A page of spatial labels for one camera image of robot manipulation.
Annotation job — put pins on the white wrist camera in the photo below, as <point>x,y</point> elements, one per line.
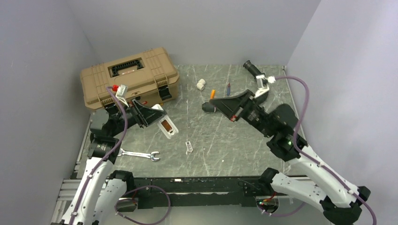
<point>120,92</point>
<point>263,85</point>

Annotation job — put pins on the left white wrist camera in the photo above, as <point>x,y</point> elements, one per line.
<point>120,92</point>

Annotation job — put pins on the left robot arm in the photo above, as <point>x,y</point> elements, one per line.
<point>101,187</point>

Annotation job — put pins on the tan plastic toolbox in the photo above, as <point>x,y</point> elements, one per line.
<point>151,78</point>

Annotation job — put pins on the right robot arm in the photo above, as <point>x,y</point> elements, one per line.
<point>339,200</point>

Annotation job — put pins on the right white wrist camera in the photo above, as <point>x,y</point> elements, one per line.
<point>263,85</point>

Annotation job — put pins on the silver open-end wrench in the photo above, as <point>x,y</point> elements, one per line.
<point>151,156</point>

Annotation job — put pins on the orange battery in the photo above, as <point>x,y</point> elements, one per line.
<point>212,94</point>

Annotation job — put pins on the white remote control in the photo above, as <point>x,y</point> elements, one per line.
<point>165,124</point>

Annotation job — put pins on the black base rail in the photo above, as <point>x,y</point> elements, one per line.
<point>148,193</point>

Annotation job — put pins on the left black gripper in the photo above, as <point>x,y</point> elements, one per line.
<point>146,116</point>

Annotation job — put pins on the white pipe fitting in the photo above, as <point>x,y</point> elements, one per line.
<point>201,84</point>

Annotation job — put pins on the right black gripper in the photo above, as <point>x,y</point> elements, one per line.
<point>231,105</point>

